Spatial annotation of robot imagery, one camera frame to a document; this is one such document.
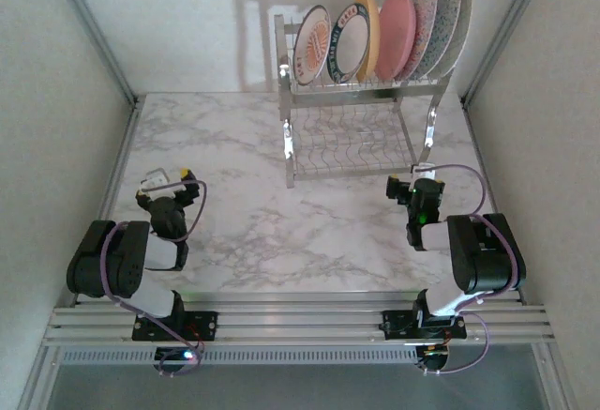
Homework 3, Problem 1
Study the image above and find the grey slotted cable duct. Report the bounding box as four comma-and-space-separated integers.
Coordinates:
55, 346, 421, 365

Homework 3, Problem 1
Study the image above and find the stainless steel dish rack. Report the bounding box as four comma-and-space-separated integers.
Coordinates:
273, 13, 454, 190

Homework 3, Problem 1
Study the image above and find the pink plate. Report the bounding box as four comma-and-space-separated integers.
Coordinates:
374, 0, 417, 82

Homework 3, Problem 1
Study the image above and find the black controller board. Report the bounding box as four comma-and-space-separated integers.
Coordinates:
416, 343, 451, 376
154, 346, 203, 376

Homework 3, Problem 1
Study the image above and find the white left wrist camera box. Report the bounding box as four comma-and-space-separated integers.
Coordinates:
140, 168, 173, 195

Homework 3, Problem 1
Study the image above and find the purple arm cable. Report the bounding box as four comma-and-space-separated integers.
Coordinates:
419, 162, 524, 376
100, 178, 208, 378

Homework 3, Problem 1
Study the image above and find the aluminium mounting rail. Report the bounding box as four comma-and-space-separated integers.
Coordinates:
41, 291, 557, 348

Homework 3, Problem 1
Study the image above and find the yellow plate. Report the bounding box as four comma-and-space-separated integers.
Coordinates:
353, 0, 382, 82

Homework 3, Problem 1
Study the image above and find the plate with colourful squiggles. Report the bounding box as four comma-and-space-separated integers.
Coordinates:
396, 0, 440, 81

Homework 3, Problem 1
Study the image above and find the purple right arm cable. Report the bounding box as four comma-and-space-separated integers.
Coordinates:
419, 162, 524, 376

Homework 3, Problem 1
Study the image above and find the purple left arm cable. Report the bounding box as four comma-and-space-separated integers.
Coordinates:
100, 178, 208, 378

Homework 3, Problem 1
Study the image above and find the white plate with green rim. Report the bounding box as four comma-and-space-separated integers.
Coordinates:
326, 2, 371, 85

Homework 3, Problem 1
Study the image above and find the white plate with orange sunburst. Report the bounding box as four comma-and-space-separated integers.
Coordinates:
291, 5, 332, 87

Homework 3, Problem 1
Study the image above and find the aluminium frame post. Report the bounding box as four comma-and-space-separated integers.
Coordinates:
461, 0, 555, 105
44, 0, 142, 106

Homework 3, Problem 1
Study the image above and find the grey speckled plate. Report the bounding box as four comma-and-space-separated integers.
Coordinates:
440, 0, 473, 76

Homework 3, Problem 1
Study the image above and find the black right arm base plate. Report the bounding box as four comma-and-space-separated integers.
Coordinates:
382, 309, 469, 341

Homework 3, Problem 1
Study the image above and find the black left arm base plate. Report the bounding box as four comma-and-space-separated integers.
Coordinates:
132, 311, 219, 342

